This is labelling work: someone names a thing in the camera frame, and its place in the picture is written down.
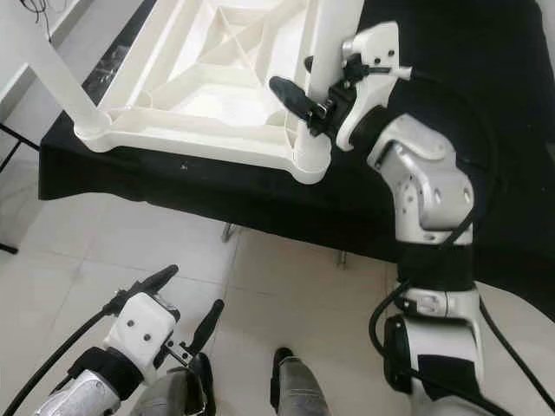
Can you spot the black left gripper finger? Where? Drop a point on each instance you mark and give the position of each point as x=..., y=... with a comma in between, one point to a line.
x=152, y=281
x=208, y=327

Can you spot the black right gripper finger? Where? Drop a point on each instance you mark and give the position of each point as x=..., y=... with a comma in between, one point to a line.
x=310, y=63
x=293, y=97

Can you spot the white plastic table leg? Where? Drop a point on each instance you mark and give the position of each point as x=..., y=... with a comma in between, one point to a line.
x=61, y=69
x=336, y=43

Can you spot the silver robot left leg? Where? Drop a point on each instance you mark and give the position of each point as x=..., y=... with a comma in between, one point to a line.
x=169, y=397

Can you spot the silver robot leg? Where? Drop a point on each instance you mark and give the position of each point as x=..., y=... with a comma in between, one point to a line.
x=169, y=397
x=305, y=392

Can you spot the black robot right foot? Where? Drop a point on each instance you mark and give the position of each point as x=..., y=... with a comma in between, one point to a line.
x=280, y=377

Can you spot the black table cloth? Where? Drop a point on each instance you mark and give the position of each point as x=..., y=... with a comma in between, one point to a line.
x=312, y=208

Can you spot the silver robot right leg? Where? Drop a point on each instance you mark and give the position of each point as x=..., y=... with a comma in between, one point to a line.
x=305, y=392

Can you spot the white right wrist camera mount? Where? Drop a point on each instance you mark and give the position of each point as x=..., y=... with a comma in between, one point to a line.
x=377, y=56

